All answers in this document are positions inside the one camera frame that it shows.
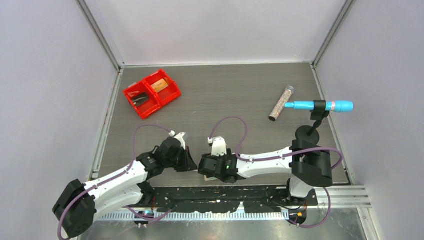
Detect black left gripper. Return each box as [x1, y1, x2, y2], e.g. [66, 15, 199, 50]
[164, 146, 197, 172]

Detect beige leather card holder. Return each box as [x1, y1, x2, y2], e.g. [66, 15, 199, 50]
[204, 175, 217, 182]

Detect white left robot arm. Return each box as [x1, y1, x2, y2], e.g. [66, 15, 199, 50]
[52, 132, 198, 239]

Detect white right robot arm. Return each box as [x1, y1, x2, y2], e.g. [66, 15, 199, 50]
[198, 136, 334, 205]

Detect black card in bin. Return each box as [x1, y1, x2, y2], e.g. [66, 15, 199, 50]
[131, 92, 150, 108]

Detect orange card in bin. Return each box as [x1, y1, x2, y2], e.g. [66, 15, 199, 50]
[151, 78, 169, 93]

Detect red divided plastic bin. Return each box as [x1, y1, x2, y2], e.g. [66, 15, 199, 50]
[122, 69, 182, 120]

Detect glittery silver tube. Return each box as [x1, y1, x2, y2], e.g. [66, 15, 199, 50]
[268, 85, 295, 122]

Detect blue toy microphone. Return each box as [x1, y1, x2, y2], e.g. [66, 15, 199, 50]
[284, 100, 354, 113]

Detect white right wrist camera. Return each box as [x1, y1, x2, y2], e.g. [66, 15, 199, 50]
[207, 136, 227, 157]

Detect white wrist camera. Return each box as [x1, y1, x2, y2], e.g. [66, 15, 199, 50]
[207, 136, 227, 157]
[168, 130, 188, 150]

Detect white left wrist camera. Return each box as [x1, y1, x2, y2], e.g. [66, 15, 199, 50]
[168, 130, 188, 150]

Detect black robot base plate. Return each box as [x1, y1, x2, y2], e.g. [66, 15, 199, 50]
[121, 184, 319, 215]

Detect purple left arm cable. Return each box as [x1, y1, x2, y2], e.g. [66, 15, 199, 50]
[56, 124, 176, 240]

